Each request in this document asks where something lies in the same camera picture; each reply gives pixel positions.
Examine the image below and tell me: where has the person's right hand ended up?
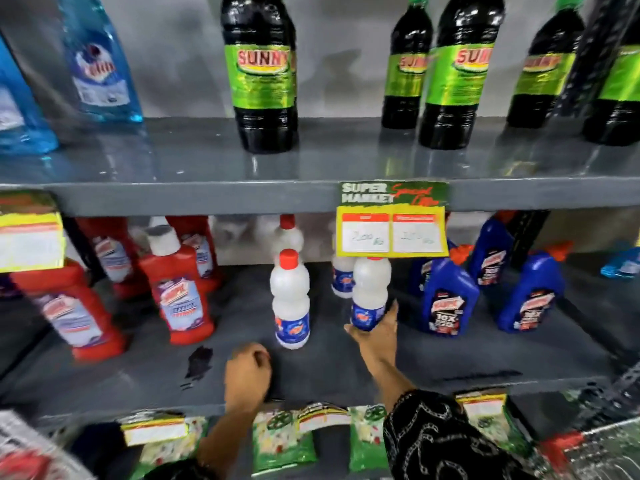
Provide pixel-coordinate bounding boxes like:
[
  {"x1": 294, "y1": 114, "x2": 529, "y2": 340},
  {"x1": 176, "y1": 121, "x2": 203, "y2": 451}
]
[{"x1": 344, "y1": 301, "x2": 400, "y2": 378}]

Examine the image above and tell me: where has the person's left hand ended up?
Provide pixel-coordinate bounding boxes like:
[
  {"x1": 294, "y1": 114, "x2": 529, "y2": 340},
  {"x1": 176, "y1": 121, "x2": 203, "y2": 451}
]
[{"x1": 224, "y1": 343, "x2": 273, "y2": 413}]

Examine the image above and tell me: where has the white bottle blue label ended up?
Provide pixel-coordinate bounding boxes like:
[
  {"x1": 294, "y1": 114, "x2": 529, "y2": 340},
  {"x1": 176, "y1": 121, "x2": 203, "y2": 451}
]
[
  {"x1": 331, "y1": 234, "x2": 357, "y2": 299},
  {"x1": 351, "y1": 257, "x2": 393, "y2": 332}
]

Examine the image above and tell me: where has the person's right forearm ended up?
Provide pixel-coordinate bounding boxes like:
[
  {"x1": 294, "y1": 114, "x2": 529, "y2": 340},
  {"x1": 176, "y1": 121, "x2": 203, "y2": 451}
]
[{"x1": 371, "y1": 362, "x2": 542, "y2": 480}]

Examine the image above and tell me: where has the person's left forearm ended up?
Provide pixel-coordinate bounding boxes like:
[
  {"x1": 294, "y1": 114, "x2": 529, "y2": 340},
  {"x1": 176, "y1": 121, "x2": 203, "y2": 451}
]
[{"x1": 195, "y1": 406, "x2": 262, "y2": 480}]

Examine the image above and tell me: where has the grey metal shelf board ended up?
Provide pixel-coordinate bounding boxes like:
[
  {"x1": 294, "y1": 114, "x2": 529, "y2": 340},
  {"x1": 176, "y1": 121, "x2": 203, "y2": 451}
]
[
  {"x1": 0, "y1": 252, "x2": 640, "y2": 431},
  {"x1": 0, "y1": 117, "x2": 640, "y2": 218}
]

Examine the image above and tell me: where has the blue cleaner bottle orange cap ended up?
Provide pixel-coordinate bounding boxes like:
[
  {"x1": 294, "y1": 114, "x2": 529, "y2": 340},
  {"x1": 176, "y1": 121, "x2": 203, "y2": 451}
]
[
  {"x1": 497, "y1": 241, "x2": 574, "y2": 334},
  {"x1": 419, "y1": 244, "x2": 481, "y2": 338},
  {"x1": 467, "y1": 210, "x2": 519, "y2": 287},
  {"x1": 407, "y1": 239, "x2": 457, "y2": 297}
]

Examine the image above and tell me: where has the small yellow shelf tag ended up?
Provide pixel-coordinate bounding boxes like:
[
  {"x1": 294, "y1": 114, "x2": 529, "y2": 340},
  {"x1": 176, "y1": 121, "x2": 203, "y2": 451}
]
[
  {"x1": 455, "y1": 389, "x2": 509, "y2": 421},
  {"x1": 119, "y1": 412, "x2": 189, "y2": 447},
  {"x1": 297, "y1": 402, "x2": 351, "y2": 435}
]

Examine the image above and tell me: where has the red cleaner bottle white cap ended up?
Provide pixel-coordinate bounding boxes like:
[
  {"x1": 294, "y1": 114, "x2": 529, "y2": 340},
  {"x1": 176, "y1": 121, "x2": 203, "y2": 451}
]
[{"x1": 138, "y1": 225, "x2": 216, "y2": 346}]

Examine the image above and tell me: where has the green snack packet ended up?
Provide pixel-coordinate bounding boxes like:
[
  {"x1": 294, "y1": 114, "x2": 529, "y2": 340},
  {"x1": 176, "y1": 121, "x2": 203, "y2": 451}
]
[
  {"x1": 251, "y1": 409, "x2": 319, "y2": 476},
  {"x1": 470, "y1": 405, "x2": 534, "y2": 459},
  {"x1": 348, "y1": 404, "x2": 390, "y2": 473},
  {"x1": 130, "y1": 417, "x2": 209, "y2": 480}
]

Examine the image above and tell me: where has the yellow green price tag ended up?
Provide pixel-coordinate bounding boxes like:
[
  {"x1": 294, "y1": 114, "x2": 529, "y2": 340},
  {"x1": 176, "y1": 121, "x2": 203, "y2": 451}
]
[
  {"x1": 335, "y1": 180, "x2": 450, "y2": 259},
  {"x1": 0, "y1": 190, "x2": 67, "y2": 274}
]

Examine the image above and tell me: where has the white red printed packet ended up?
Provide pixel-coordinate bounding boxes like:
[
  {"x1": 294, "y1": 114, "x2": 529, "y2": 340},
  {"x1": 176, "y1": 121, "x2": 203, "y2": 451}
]
[{"x1": 0, "y1": 409, "x2": 97, "y2": 480}]

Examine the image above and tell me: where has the dark bottle green label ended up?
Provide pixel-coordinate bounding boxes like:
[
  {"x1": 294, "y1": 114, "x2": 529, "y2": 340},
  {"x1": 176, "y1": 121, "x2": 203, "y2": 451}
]
[
  {"x1": 418, "y1": 0, "x2": 506, "y2": 151},
  {"x1": 506, "y1": 0, "x2": 586, "y2": 130},
  {"x1": 381, "y1": 0, "x2": 434, "y2": 131},
  {"x1": 582, "y1": 15, "x2": 640, "y2": 147},
  {"x1": 220, "y1": 0, "x2": 300, "y2": 155}
]

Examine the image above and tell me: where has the light blue bottle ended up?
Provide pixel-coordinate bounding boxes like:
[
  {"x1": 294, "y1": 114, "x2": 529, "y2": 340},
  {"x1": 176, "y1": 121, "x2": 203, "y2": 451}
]
[{"x1": 600, "y1": 247, "x2": 640, "y2": 281}]

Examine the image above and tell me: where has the clear blue liquid bottle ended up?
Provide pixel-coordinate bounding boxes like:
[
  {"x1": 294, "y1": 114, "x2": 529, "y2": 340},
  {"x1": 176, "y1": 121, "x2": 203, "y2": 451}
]
[
  {"x1": 0, "y1": 34, "x2": 60, "y2": 156},
  {"x1": 56, "y1": 0, "x2": 145, "y2": 124}
]

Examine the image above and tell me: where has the black perforated shelf upright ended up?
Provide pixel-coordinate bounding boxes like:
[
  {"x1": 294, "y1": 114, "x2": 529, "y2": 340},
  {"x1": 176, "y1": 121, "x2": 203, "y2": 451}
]
[{"x1": 554, "y1": 0, "x2": 640, "y2": 118}]

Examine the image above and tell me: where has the wire shopping basket red handle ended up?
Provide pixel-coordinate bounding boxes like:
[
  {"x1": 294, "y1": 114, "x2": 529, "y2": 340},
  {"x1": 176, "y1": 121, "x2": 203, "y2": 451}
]
[{"x1": 539, "y1": 416, "x2": 640, "y2": 480}]

